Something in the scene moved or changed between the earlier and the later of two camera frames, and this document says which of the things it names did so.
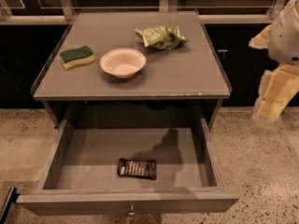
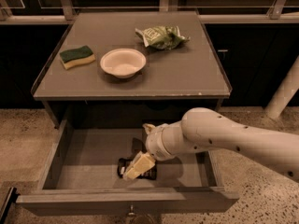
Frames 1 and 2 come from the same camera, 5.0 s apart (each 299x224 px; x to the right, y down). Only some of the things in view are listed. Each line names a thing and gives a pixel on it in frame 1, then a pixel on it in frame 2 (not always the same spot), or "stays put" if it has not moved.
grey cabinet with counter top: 132,69 stays put
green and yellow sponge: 77,56 stays put
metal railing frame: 168,3 stays put
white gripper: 284,41 to 154,143
